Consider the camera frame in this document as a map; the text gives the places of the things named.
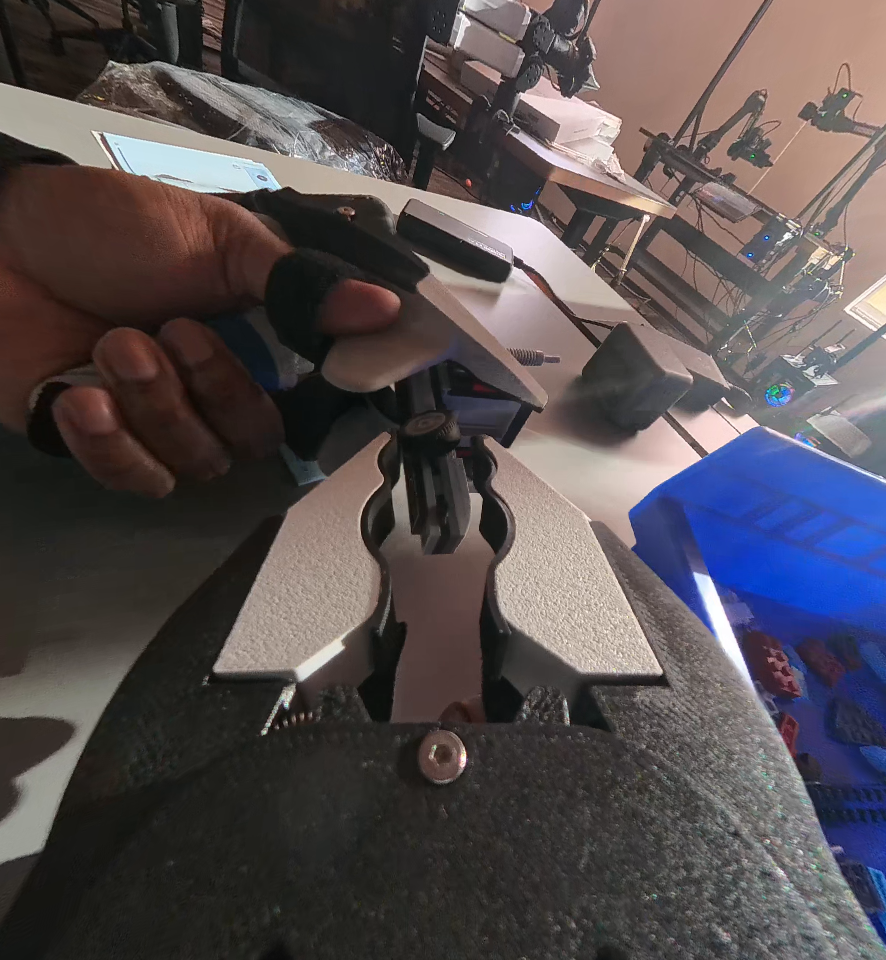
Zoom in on brown wooden table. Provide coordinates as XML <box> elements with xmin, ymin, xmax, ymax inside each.
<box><xmin>420</xmin><ymin>52</ymin><xmax>676</xmax><ymax>249</ymax></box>

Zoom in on black power adapter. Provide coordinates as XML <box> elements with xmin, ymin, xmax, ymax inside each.
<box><xmin>675</xmin><ymin>348</ymin><xmax>732</xmax><ymax>414</ymax></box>

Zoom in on grey red toy brick truck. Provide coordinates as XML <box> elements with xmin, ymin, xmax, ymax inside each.
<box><xmin>394</xmin><ymin>348</ymin><xmax>562</xmax><ymax>558</ymax></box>

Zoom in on black power bank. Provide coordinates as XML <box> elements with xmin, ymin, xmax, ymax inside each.
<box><xmin>396</xmin><ymin>198</ymin><xmax>516</xmax><ymax>285</ymax></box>

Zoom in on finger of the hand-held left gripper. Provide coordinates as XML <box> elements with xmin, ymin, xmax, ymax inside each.
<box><xmin>321</xmin><ymin>272</ymin><xmax>550</xmax><ymax>412</ymax></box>

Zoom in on pile of loose toy bricks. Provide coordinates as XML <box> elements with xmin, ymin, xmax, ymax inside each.
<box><xmin>720</xmin><ymin>592</ymin><xmax>886</xmax><ymax>960</ymax></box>

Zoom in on white flat box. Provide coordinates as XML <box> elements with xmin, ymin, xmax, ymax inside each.
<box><xmin>518</xmin><ymin>93</ymin><xmax>624</xmax><ymax>145</ymax></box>

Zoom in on red black cable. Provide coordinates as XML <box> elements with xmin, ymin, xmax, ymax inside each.
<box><xmin>514</xmin><ymin>258</ymin><xmax>616</xmax><ymax>339</ymax></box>

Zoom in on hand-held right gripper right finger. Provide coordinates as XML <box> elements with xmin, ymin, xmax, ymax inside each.
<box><xmin>471</xmin><ymin>437</ymin><xmax>666</xmax><ymax>723</ymax></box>

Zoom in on black office chair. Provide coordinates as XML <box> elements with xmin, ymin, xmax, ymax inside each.
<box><xmin>221</xmin><ymin>0</ymin><xmax>459</xmax><ymax>189</ymax></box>

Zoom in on plastic-wrapped black bundle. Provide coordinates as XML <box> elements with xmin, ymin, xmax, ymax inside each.
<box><xmin>75</xmin><ymin>60</ymin><xmax>406</xmax><ymax>181</ymax></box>

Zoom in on white carton box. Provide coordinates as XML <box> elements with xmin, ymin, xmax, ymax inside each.
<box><xmin>450</xmin><ymin>11</ymin><xmax>528</xmax><ymax>70</ymax></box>
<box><xmin>461</xmin><ymin>60</ymin><xmax>524</xmax><ymax>96</ymax></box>

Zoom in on blue plastic bin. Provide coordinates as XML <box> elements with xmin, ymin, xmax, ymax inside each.
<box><xmin>629</xmin><ymin>426</ymin><xmax>886</xmax><ymax>960</ymax></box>

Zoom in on person's left hand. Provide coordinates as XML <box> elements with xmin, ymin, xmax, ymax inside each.
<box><xmin>0</xmin><ymin>163</ymin><xmax>402</xmax><ymax>500</ymax></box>

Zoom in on grey action camera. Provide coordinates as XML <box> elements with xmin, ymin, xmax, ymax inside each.
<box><xmin>579</xmin><ymin>322</ymin><xmax>695</xmax><ymax>434</ymax></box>

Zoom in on black computer case lit fan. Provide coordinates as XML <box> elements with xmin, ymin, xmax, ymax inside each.
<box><xmin>758</xmin><ymin>352</ymin><xmax>837</xmax><ymax>410</ymax></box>

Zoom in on black metal frame rig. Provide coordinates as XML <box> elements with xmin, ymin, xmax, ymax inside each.
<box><xmin>634</xmin><ymin>0</ymin><xmax>886</xmax><ymax>361</ymax></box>

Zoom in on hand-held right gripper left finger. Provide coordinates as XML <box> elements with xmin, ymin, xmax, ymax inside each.
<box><xmin>211</xmin><ymin>431</ymin><xmax>408</xmax><ymax>723</ymax></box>

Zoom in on light blue instruction booklet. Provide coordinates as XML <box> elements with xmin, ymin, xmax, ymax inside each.
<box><xmin>92</xmin><ymin>129</ymin><xmax>325</xmax><ymax>483</ymax></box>

